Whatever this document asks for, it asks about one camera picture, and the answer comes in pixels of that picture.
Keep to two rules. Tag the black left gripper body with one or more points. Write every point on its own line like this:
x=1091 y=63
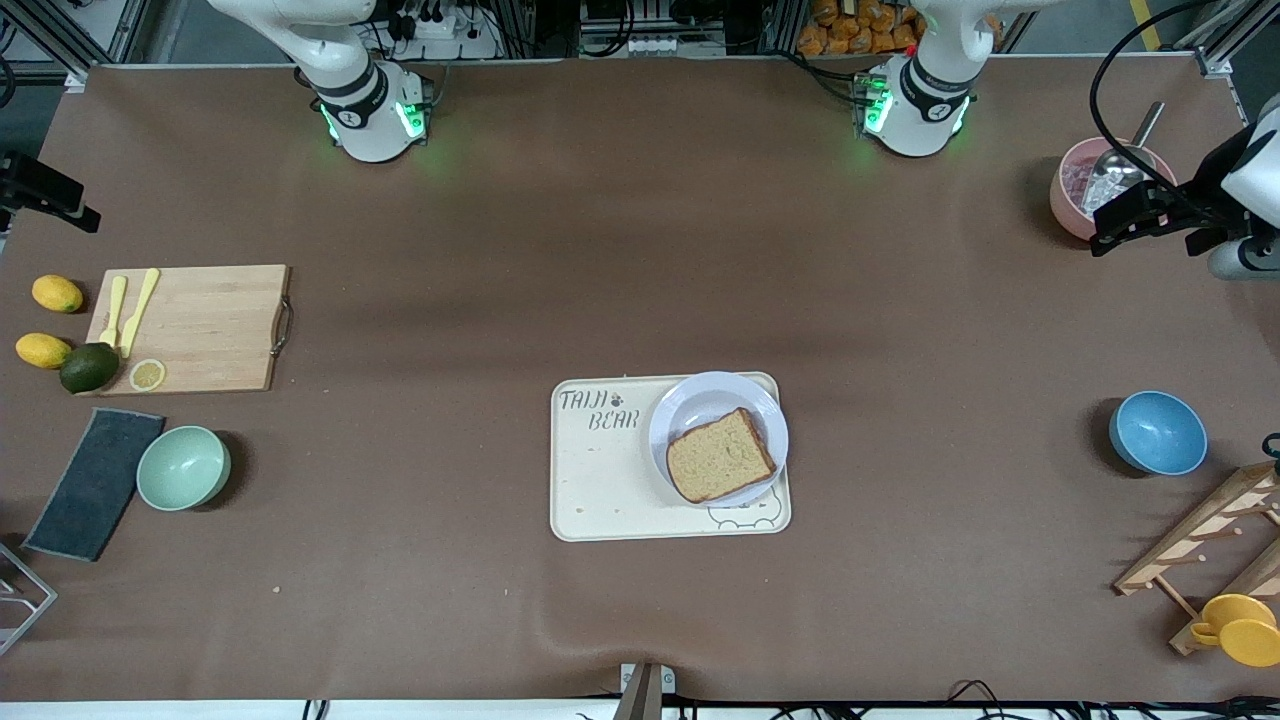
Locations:
x=1203 y=203

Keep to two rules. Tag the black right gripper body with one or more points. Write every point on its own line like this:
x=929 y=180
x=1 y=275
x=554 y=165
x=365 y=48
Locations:
x=30 y=188

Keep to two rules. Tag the pale lilac round plate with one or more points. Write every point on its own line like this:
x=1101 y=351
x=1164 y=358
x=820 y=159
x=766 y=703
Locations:
x=700 y=400

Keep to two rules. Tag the plain toast bread slice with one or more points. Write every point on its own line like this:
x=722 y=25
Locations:
x=720 y=458

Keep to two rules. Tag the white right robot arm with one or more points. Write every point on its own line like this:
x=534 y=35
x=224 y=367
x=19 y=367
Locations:
x=370 y=120

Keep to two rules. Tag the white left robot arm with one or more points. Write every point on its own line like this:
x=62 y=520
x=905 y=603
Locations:
x=920 y=110

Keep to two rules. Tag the clear ice cubes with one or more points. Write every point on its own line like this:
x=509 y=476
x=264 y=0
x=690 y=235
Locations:
x=1098 y=190

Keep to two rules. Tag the metal scoop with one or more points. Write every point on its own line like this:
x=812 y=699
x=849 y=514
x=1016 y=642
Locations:
x=1125 y=160

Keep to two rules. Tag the pink bowl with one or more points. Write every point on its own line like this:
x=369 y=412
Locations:
x=1062 y=205

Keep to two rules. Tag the yellow lemon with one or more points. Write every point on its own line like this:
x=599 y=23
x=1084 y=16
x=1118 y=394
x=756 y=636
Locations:
x=57 y=293
x=43 y=351

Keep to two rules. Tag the pale yellow plastic fork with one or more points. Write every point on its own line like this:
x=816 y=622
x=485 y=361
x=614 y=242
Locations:
x=114 y=312

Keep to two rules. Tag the pale yellow plastic knife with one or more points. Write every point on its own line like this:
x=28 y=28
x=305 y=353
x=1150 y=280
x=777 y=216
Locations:
x=138 y=310

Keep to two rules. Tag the dark green lime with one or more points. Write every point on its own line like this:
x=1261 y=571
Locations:
x=89 y=368

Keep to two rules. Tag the wooden cutting board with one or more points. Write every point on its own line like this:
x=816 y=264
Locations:
x=200 y=330

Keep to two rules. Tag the lemon slice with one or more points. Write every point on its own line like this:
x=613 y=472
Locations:
x=147 y=375

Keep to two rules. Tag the blue bowl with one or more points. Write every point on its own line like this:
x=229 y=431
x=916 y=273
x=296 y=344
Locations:
x=1158 y=433

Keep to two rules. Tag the dark grey cloth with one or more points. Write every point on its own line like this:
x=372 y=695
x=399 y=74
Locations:
x=92 y=485

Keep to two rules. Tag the mint green bowl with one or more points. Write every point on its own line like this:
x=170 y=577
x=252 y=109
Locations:
x=183 y=468

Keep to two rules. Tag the wooden peg rack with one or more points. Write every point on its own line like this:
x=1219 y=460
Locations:
x=1200 y=535

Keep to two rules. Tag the orange pastries pile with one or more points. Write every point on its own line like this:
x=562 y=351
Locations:
x=850 y=30

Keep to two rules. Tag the white power strip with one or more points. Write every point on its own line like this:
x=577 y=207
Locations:
x=445 y=35

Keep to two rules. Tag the yellow cup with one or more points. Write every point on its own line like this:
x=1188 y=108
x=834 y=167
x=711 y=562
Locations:
x=1240 y=630

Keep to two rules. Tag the cream bear print tray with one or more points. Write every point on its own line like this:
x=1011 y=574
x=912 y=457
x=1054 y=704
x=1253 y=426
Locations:
x=600 y=480

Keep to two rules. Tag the aluminium frame rail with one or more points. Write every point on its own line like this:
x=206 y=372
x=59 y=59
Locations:
x=1215 y=50
x=70 y=40

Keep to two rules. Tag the grey metal bracket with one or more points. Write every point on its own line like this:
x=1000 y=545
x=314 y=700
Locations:
x=645 y=695

